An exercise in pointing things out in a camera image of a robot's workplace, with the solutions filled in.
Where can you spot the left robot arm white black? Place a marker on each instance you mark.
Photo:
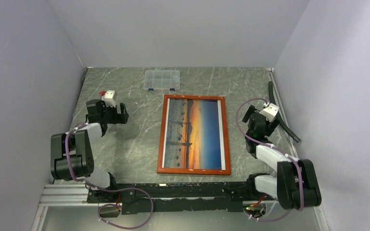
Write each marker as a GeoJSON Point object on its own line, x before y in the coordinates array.
{"type": "Point", "coordinates": [72, 154]}

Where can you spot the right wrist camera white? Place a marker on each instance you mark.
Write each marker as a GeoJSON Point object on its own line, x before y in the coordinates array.
{"type": "Point", "coordinates": [269, 111]}

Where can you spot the clear plastic organizer box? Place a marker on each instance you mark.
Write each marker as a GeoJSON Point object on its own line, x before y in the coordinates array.
{"type": "Point", "coordinates": [162, 80]}

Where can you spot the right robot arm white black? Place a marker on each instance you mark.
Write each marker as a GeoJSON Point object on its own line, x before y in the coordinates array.
{"type": "Point", "coordinates": [295, 184]}

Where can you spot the aluminium extrusion rail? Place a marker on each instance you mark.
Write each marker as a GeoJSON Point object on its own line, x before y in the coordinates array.
{"type": "Point", "coordinates": [64, 195]}

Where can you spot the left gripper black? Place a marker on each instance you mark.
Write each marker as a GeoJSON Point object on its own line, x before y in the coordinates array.
{"type": "Point", "coordinates": [119, 118]}

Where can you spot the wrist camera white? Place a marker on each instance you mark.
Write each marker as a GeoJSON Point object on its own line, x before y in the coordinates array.
{"type": "Point", "coordinates": [109, 97]}
{"type": "Point", "coordinates": [269, 111]}

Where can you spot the wooden picture frame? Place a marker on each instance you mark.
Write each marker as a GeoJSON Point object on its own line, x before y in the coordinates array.
{"type": "Point", "coordinates": [161, 137]}

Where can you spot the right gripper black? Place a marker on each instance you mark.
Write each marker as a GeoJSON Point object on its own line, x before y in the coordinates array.
{"type": "Point", "coordinates": [270, 126]}

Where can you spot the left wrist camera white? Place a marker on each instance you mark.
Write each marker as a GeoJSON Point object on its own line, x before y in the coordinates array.
{"type": "Point", "coordinates": [109, 97]}

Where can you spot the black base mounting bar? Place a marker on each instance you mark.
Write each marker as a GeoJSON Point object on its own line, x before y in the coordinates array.
{"type": "Point", "coordinates": [176, 197]}

